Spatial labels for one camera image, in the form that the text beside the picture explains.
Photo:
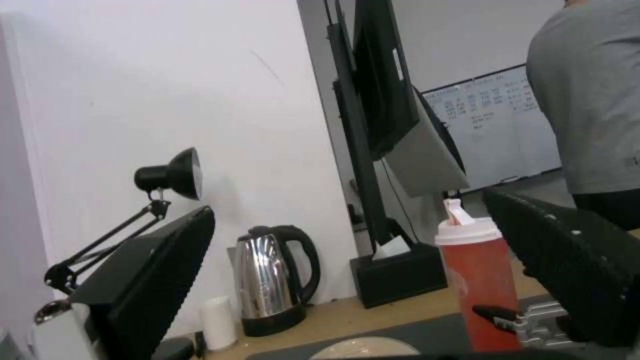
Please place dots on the person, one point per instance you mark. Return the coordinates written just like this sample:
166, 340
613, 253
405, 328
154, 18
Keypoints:
590, 93

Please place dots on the round beige plate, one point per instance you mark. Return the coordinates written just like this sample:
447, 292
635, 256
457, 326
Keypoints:
365, 348

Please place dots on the white paper roll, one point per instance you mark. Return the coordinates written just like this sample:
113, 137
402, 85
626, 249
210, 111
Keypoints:
219, 322

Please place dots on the white tissue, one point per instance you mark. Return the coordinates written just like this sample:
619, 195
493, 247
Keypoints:
392, 245

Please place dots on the black tissue box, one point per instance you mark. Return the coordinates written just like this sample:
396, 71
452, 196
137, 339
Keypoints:
400, 273

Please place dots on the red cup with white lid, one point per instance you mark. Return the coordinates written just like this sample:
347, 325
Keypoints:
480, 273

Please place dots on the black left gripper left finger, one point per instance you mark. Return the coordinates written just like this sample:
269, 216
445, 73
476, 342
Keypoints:
145, 270

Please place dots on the black monitor with grey back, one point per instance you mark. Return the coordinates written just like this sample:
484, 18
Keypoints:
390, 93

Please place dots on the black articulated desk lamp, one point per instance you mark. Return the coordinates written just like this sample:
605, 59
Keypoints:
180, 172

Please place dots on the dark grey table mat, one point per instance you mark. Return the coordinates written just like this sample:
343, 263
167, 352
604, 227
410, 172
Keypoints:
400, 328

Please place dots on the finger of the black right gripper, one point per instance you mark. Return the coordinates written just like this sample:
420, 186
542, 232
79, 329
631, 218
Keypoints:
540, 322

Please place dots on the black monitor stand pole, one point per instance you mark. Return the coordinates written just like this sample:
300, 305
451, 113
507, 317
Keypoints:
360, 168

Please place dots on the whiteboard with writing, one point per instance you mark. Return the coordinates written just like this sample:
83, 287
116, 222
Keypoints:
500, 131

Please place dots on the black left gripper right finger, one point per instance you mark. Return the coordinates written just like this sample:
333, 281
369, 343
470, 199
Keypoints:
575, 258

